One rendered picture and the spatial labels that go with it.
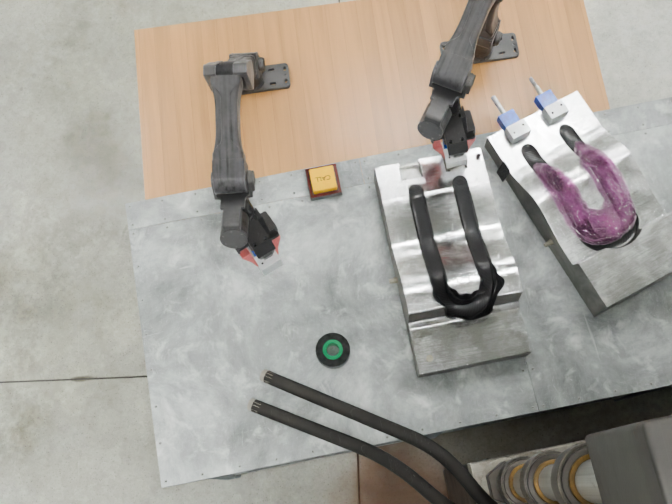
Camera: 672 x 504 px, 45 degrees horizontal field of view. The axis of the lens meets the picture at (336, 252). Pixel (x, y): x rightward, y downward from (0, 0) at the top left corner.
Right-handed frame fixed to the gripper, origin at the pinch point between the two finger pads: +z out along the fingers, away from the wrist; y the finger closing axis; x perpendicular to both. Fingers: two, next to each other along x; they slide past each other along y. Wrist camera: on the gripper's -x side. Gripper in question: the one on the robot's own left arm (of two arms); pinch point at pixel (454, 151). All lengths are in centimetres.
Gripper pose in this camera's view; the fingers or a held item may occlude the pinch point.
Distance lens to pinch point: 193.6
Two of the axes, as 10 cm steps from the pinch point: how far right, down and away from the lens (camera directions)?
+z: 2.2, 5.7, 7.9
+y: 9.7, -2.2, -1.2
